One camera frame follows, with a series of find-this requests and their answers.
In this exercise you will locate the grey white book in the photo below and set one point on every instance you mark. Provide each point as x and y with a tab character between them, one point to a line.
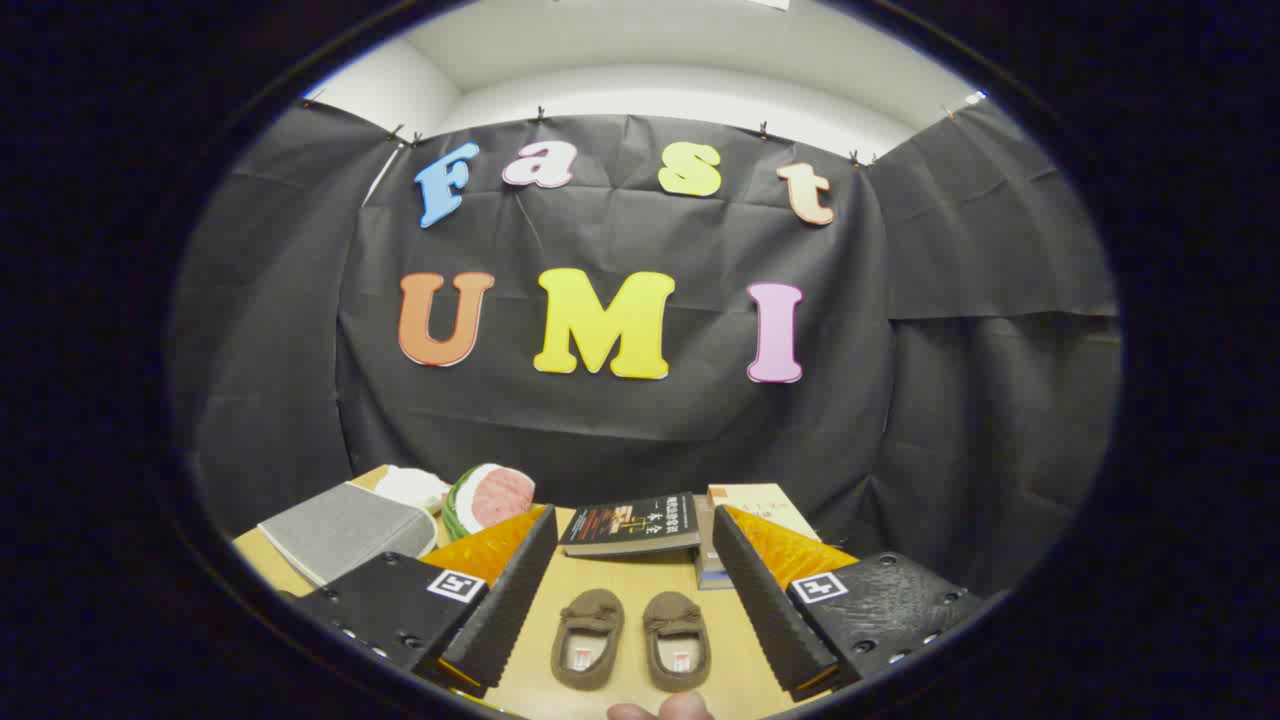
705	545

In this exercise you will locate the black backdrop cloth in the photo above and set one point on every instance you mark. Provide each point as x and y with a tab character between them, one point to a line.
620	430

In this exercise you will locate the beige fabric storage box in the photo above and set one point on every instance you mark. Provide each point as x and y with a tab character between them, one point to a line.
340	530

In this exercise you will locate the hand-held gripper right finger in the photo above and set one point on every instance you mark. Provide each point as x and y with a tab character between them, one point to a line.
765	610

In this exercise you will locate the white plush toy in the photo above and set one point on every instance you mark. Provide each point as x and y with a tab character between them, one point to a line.
412	487

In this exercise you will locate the watermelon slice plush toy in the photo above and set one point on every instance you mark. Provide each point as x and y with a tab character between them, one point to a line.
490	497

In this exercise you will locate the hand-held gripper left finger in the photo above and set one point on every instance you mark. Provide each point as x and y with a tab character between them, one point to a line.
510	600

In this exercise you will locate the black cover book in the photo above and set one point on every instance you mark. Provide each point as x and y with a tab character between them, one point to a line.
630	522

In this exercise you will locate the beige cover book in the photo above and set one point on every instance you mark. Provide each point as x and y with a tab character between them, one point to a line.
765	502

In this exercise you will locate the blue cover book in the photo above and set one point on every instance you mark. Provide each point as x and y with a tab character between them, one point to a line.
715	581

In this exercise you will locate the brown shoe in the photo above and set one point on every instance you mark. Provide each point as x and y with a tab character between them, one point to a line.
677	625
588	625

